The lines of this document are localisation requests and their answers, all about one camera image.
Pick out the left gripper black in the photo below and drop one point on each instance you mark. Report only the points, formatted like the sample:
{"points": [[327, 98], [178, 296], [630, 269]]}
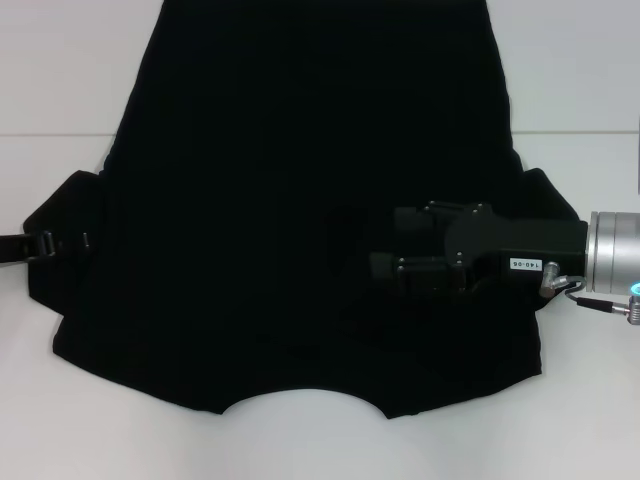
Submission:
{"points": [[15, 248]]}

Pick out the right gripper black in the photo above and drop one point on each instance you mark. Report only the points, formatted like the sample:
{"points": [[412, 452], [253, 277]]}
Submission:
{"points": [[530, 240]]}

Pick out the black t-shirt white print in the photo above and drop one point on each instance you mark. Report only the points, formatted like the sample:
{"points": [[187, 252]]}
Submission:
{"points": [[275, 200]]}

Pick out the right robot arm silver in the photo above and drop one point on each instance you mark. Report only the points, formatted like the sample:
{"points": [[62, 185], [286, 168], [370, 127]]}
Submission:
{"points": [[612, 252]]}

